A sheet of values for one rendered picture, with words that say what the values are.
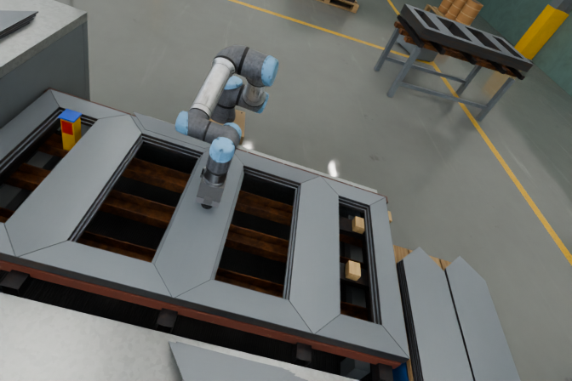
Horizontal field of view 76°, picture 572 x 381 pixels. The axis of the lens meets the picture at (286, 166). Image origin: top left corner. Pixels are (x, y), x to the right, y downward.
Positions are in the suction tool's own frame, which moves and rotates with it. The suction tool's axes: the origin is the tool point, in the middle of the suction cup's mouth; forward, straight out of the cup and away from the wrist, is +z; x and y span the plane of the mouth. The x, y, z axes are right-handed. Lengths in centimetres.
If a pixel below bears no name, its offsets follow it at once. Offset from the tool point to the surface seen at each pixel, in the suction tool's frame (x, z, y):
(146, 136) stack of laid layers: 29.8, 0.9, -31.6
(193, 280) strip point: -30.2, -0.3, 2.4
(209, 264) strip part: -23.8, -0.3, 6.2
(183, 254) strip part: -22.2, -0.3, -2.9
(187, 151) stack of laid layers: 28.1, 1.6, -13.8
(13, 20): 49, -22, -91
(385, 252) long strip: 0, 0, 74
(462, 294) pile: -12, 0, 107
